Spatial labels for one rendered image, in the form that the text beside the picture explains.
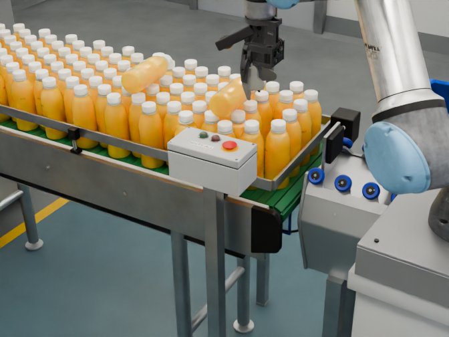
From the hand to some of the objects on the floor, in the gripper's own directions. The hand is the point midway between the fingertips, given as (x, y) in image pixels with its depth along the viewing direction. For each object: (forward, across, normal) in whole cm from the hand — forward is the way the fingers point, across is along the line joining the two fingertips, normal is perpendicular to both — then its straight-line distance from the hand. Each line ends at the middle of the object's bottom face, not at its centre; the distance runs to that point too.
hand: (251, 90), depth 179 cm
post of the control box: (+118, -16, +2) cm, 119 cm away
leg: (+118, +6, -25) cm, 121 cm away
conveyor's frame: (+118, +13, +68) cm, 137 cm away
